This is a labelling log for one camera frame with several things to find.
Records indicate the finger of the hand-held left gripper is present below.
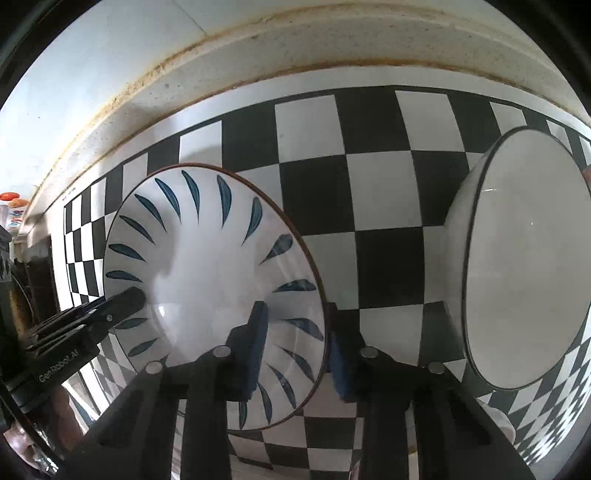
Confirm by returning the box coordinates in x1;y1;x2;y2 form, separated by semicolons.
25;286;147;354

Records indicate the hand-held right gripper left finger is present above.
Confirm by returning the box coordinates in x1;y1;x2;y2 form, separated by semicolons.
69;301;269;480

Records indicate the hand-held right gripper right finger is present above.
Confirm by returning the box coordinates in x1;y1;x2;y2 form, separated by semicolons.
324;302;536;480

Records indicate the white plate blue leaf pattern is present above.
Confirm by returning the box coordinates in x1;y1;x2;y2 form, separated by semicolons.
102;164;328;432

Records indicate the white bowl with dark rim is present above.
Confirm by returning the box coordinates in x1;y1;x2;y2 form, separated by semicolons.
443;126;591;391

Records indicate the person's left forearm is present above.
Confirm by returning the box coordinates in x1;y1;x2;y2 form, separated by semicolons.
46;392;90;437

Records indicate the black gas stove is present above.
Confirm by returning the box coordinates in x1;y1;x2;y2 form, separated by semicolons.
25;234;61;325

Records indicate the black and white checkered cloth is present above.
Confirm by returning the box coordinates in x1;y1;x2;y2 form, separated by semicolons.
62;85;591;472

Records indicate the colourful wall sticker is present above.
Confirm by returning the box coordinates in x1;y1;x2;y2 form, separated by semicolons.
0;191;29;228

